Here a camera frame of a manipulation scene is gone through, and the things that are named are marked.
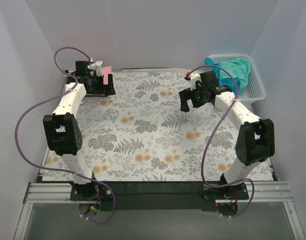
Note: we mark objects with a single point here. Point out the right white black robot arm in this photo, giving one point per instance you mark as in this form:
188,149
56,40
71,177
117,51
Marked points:
255,142

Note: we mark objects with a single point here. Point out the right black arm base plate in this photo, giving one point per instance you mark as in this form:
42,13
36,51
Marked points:
225,193

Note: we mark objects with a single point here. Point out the teal t-shirt in basket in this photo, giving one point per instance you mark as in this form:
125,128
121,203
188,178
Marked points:
239,69

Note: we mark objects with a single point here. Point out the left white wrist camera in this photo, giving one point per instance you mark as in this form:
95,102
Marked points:
96,67

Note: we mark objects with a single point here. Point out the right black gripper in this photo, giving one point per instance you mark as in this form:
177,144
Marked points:
189,95

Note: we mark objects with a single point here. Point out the aluminium frame rail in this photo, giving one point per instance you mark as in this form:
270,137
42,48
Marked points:
259,191

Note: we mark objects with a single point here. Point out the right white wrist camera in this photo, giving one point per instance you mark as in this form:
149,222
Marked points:
193,78

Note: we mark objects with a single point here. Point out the pink t-shirt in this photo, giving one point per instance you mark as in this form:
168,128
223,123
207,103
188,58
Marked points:
107,70

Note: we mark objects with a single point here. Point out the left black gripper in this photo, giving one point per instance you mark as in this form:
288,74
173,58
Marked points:
107,83

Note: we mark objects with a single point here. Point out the white folded t-shirt under grey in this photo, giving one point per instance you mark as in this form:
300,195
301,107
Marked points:
96,97

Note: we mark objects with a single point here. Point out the white plastic basket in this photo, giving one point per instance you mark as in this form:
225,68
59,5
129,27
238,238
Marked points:
254,91

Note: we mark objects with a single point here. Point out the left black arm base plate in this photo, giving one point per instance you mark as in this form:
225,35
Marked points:
90,192

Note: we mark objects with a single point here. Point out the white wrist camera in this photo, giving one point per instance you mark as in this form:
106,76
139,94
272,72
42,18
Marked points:
193,78
96,67

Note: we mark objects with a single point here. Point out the floral patterned table mat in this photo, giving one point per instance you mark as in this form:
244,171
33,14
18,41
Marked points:
140,133

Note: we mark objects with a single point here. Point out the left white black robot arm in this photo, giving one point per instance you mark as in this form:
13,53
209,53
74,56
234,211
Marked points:
63,134

